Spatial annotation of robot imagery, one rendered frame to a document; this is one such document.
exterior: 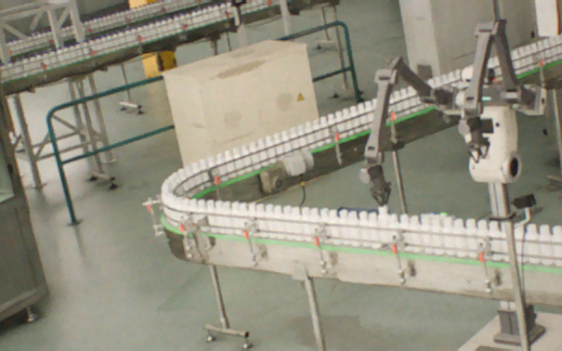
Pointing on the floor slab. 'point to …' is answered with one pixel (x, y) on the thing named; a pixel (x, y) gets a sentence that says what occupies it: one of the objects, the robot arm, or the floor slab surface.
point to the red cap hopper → (65, 83)
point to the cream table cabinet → (240, 98)
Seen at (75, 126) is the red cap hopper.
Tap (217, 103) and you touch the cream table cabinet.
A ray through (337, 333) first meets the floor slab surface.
